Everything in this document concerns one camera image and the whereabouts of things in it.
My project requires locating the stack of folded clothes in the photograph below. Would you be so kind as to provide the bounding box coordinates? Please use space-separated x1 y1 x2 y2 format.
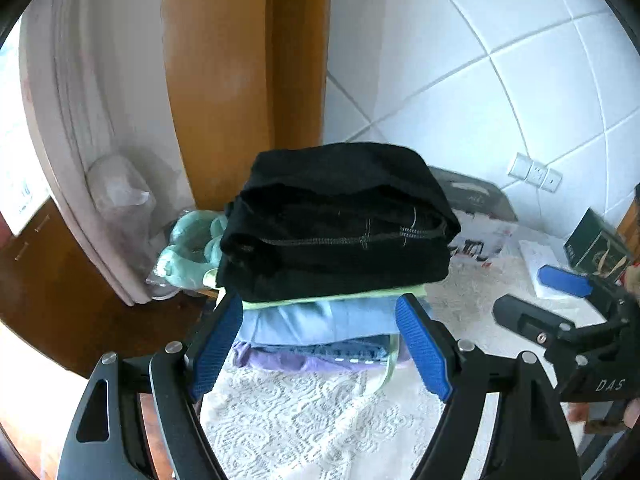
232 285 426 394

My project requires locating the wooden door frame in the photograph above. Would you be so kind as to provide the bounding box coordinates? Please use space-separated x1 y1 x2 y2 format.
160 0 330 210

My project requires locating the white wall socket strip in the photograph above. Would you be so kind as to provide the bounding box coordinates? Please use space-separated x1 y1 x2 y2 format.
508 153 563 193

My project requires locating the teal plush toy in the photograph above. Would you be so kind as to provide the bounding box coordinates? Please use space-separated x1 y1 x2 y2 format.
153 209 228 292

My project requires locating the person's right hand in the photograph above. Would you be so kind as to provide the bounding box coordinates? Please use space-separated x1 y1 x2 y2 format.
623 399 640 429

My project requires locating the white blue flat package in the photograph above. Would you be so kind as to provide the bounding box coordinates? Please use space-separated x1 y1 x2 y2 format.
516 238 576 302

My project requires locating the black garment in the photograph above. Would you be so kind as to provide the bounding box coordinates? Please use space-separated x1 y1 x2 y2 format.
216 142 461 304

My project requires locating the grey printed cardboard box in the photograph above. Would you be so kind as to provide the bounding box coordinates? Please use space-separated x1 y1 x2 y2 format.
431 167 518 268

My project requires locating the pale curtain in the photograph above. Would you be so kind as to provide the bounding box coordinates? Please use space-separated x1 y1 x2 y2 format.
20 0 194 305

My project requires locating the dark green gold box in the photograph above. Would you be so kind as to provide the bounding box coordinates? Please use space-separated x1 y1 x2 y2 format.
564 208 632 282

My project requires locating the dark brown wooden cabinet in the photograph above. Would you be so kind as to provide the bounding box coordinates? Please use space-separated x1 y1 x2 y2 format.
1 200 204 377

